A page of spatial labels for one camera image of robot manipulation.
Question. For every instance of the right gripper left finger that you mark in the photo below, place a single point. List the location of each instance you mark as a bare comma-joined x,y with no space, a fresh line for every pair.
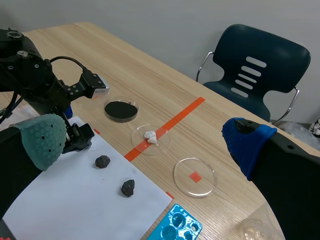
40,140

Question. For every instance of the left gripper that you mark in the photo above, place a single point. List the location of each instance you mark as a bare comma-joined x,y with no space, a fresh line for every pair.
55,97

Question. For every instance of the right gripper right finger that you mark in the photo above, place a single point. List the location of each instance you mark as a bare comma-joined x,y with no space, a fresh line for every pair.
287,180

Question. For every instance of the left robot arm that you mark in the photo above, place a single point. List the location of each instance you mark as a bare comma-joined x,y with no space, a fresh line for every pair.
25,65

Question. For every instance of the small dark stone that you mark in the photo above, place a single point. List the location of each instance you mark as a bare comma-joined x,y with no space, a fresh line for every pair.
102,161
128,188

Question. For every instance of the clear plastic bag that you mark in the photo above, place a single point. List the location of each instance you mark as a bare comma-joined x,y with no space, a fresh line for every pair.
297,132

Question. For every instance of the glass dish with black powder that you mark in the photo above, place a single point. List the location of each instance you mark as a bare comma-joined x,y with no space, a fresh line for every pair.
121,110

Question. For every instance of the clear plastic beaker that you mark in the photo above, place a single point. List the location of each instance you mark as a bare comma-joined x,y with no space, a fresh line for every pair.
253,231

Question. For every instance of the white sheet of paper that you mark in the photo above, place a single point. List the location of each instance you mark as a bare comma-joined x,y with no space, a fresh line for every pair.
75,200

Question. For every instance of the white lump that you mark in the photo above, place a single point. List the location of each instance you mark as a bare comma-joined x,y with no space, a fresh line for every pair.
151,137

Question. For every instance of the clear glass dish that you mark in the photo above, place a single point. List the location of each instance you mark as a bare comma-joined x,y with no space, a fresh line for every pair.
162,147
185,187

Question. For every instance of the toy brick block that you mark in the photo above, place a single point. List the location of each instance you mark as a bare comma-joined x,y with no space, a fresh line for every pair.
3,238

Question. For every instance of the dark blue chair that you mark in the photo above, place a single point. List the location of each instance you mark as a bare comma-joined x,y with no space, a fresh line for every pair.
275,60

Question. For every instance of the turquoise rack with round holes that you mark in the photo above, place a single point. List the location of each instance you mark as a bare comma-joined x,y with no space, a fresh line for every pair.
172,225

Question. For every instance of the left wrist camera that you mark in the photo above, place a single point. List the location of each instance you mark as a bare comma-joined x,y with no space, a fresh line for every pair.
101,87

